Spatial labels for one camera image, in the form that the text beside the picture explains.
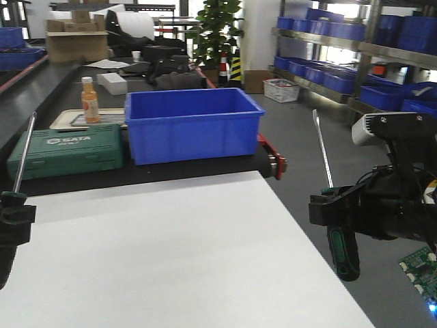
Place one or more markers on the red white traffic cone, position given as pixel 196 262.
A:
pixel 223 70

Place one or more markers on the green SATA tool case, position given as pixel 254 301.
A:
pixel 54 153

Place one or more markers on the white paper cup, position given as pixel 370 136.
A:
pixel 136 56

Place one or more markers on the dark grey cloth bundle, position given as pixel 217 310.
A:
pixel 180 81

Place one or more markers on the brown cardboard box on floor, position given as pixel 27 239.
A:
pixel 254 80

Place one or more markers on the white plastic basket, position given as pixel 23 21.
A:
pixel 281 90

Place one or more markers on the white rectangular box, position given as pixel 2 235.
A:
pixel 113 83

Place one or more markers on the green circuit board right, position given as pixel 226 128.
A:
pixel 420 269

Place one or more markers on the green potted plant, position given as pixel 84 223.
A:
pixel 218 32

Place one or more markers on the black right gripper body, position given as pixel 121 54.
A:
pixel 382 212

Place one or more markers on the red conveyor end bracket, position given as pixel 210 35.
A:
pixel 278 163

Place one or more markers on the black bag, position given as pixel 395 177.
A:
pixel 177 63

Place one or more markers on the green black cross screwdriver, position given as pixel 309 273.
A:
pixel 15 197

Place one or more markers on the beige plastic tray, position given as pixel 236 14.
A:
pixel 74 119

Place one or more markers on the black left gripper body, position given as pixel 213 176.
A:
pixel 9 245

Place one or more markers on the large open cardboard box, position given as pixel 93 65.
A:
pixel 67 41

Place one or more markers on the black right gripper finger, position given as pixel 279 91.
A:
pixel 335 207

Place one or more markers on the steel shelf rack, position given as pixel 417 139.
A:
pixel 367 49

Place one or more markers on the large blue plastic bin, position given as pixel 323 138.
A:
pixel 180 125

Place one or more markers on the blue bin far left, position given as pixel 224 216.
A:
pixel 15 55

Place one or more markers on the yellow black striped cone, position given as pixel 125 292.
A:
pixel 235 69

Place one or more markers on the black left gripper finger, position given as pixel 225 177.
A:
pixel 16 223

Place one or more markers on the white foam roll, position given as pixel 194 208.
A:
pixel 137 24

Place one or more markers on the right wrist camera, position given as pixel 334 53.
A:
pixel 375 128

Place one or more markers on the orange juice bottle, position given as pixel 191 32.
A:
pixel 89 100

